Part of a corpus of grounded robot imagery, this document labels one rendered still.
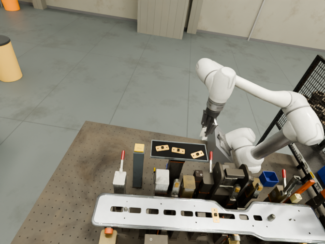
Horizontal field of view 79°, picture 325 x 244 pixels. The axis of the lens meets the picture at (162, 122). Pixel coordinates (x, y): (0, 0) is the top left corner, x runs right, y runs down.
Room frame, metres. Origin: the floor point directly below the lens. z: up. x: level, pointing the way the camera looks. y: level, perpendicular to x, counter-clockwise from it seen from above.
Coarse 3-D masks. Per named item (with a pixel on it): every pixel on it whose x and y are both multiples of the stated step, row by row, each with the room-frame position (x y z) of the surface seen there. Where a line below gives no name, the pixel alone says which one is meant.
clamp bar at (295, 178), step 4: (296, 176) 0.73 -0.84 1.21; (292, 180) 0.71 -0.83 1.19; (296, 180) 0.70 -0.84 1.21; (288, 184) 0.71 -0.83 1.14; (292, 184) 0.71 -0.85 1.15; (300, 184) 0.68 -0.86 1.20; (284, 188) 0.71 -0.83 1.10; (288, 188) 0.69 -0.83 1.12; (292, 188) 0.70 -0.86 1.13; (284, 192) 0.69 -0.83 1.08; (288, 192) 0.70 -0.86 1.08
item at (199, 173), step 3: (195, 171) 0.73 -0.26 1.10; (198, 171) 0.73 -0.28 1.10; (201, 171) 0.74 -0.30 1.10; (195, 174) 0.71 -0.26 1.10; (198, 174) 0.71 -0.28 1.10; (201, 174) 0.71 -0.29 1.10; (195, 177) 0.69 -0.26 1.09; (198, 177) 0.70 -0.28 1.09; (201, 177) 0.70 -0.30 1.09; (195, 180) 0.69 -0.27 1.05; (198, 180) 0.70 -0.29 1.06; (201, 180) 0.70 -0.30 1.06; (195, 183) 0.70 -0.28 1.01; (198, 183) 0.70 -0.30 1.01; (195, 186) 0.70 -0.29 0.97; (195, 189) 0.70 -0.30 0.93; (192, 195) 0.70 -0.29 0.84
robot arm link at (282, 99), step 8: (200, 64) 0.97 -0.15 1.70; (208, 64) 0.94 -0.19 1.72; (216, 64) 0.96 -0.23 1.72; (200, 72) 0.93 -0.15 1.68; (208, 72) 0.89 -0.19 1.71; (240, 80) 0.98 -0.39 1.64; (240, 88) 0.97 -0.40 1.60; (248, 88) 0.96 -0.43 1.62; (256, 88) 0.95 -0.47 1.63; (264, 88) 0.97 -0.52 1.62; (256, 96) 0.94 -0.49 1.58; (264, 96) 0.93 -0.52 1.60; (272, 96) 0.94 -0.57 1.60; (280, 96) 0.95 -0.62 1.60; (288, 96) 0.97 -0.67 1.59; (280, 104) 0.95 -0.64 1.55; (288, 104) 0.96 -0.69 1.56
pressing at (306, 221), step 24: (96, 216) 0.41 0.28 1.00; (120, 216) 0.43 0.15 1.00; (144, 216) 0.45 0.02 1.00; (168, 216) 0.47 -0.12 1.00; (192, 216) 0.49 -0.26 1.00; (264, 216) 0.55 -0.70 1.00; (288, 216) 0.58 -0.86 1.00; (312, 216) 0.60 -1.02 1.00; (264, 240) 0.42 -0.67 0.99; (288, 240) 0.44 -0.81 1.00; (312, 240) 0.46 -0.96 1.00
